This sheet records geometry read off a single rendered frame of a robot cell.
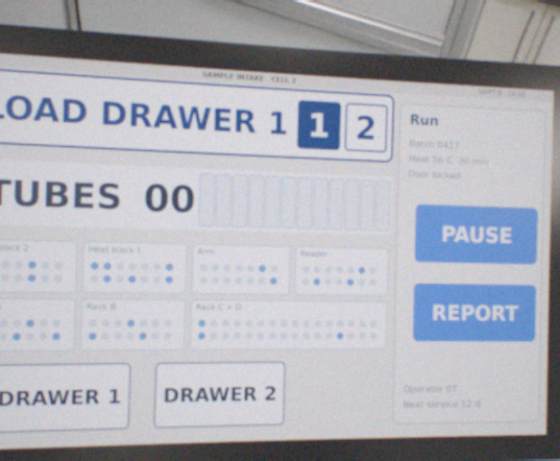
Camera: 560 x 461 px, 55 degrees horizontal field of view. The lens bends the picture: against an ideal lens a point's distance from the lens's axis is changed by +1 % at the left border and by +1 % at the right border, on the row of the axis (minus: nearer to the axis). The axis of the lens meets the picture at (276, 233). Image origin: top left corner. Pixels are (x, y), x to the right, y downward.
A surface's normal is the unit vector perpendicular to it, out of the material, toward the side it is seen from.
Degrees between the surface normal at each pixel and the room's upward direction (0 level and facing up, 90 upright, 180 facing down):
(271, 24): 90
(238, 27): 90
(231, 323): 50
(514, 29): 90
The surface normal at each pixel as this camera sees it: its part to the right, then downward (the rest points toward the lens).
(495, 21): -0.56, 0.48
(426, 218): 0.14, 0.00
